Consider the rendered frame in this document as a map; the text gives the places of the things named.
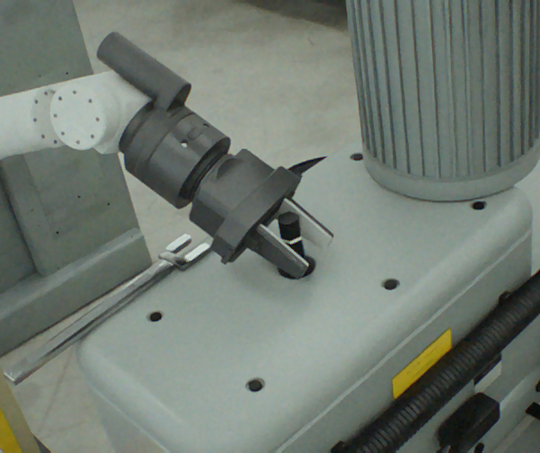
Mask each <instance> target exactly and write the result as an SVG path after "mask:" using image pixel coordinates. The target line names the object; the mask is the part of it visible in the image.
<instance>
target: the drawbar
mask: <svg viewBox="0 0 540 453"><path fill-rule="evenodd" d="M278 224H279V234H280V238H282V239H285V240H288V241H292V240H294V239H297V238H299V237H300V236H301V240H298V241H296V242H294V243H293V244H287V242H285V244H286V245H287V246H288V247H289V248H290V249H292V250H293V251H294V252H296V253H297V254H299V255H300V257H301V258H302V259H303V260H304V261H305V251H304V246H303V239H302V234H301V227H300V222H299V216H298V214H297V213H294V212H290V211H288V212H286V213H283V214H280V216H279V219H278Z"/></svg>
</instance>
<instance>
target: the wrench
mask: <svg viewBox="0 0 540 453"><path fill-rule="evenodd" d="M190 244H191V237H190V235H186V234H184V235H183V236H181V237H180V238H178V239H177V240H176V241H174V242H173V244H170V245H169V246H167V247H166V248H165V250H163V251H161V252H160V253H159V254H158V255H157V256H159V259H160V260H161V261H159V262H156V263H155V264H154V265H152V266H151V267H150V268H148V269H147V270H146V271H145V272H143V273H141V274H140V275H138V276H137V277H136V278H134V279H133V280H132V281H131V282H128V283H127V284H125V285H124V287H123V288H121V289H119V290H118V291H117V292H115V293H114V294H111V295H110V296H109V297H107V298H105V299H104V300H103V301H102V302H101V304H99V305H98V306H95V307H94V308H92V309H91V310H90V311H88V312H87V313H85V314H84V315H82V316H81V317H79V318H78V320H77V321H74V322H73V323H72V324H71V325H69V326H68V327H66V328H65V329H64V330H62V331H61V332H60V333H57V334H55V335H54V336H53V338H51V339H50V340H48V341H47V342H45V343H44V344H42V345H41V346H40V347H39V348H38V349H36V350H34V351H32V352H31V353H29V354H28V355H27V356H25V357H24V358H22V360H21V361H19V362H18V363H16V364H15V365H14V366H12V367H11V368H9V369H8V370H6V371H5V372H4V377H5V378H8V380H9V381H10V382H11V383H13V384H14V385H15V386H17V385H18V384H20V383H21V382H22V381H23V380H24V379H26V378H27V377H30V376H31V374H32V373H34V372H35V371H36V370H38V369H40V368H41V367H42V366H44V365H45V364H46V363H48V362H49V361H50V360H52V359H55V358H56V357H57V356H58V355H59V354H60V352H61V353H62V351H64V350H65V349H66V348H68V347H69V346H70V345H72V344H73V343H74V342H77V341H79V340H80V339H81V338H83V337H84V336H85V335H87V333H88V332H90V331H91V330H92V329H94V328H95V327H97V326H98V325H99V324H101V323H103V322H104V321H105V320H107V319H108V318H109V317H111V316H112V315H113V314H115V313H116V312H118V311H119V310H120V309H122V308H123V307H124V306H125V305H126V304H129V303H130V302H132V301H133V299H134V298H136V297H137V296H139V295H140V294H142V293H144V292H145V291H147V290H148V289H150V288H151V287H152V286H154V284H155V283H156V282H157V281H159V280H161V279H162V278H164V277H165V276H167V275H168V274H169V273H171V272H172V271H173V270H175V268H177V269H179V270H181V271H183V270H185V269H186V268H189V267H190V266H192V265H193V264H194V263H196V262H197V261H199V260H201V259H202V258H204V257H205V255H207V254H208V253H210V252H211V249H210V246H209V245H207V244H203V245H200V246H199V247H197V248H196V249H195V250H193V251H192V252H191V253H189V254H186V255H185V257H184V258H183V259H182V258H181V257H179V255H177V253H178V252H179V251H181V250H182V249H183V248H185V247H186V246H189V245H190Z"/></svg>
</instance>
